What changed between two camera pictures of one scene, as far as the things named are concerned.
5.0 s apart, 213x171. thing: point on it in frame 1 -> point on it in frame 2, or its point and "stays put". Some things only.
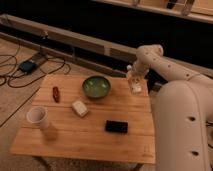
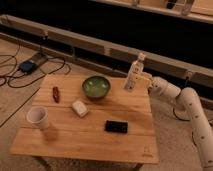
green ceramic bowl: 96,87 stays put
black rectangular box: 116,126 stays put
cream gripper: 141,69 -> 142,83
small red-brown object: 55,93 stays put
